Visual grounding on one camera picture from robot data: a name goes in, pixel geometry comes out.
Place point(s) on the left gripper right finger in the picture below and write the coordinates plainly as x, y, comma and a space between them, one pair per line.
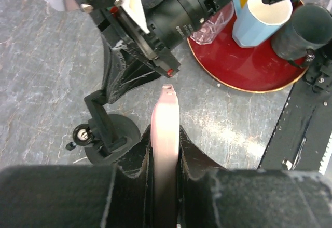
213, 196

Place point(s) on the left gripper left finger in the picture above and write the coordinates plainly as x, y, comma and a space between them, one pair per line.
115, 195

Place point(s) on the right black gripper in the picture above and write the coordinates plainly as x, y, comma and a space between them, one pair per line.
131, 57

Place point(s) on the black round base phone holder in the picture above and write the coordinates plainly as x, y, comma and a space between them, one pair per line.
105, 137

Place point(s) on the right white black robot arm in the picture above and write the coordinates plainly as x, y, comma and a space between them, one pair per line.
173, 21

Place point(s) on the clear glass cup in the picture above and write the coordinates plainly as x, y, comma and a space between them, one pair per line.
213, 26

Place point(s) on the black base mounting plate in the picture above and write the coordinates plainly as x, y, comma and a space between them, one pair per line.
301, 134

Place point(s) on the red round tray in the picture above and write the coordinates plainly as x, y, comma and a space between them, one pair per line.
255, 70

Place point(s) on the light blue white mug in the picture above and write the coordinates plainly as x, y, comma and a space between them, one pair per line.
257, 21

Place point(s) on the slotted cable duct rail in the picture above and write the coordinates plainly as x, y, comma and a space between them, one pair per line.
325, 159

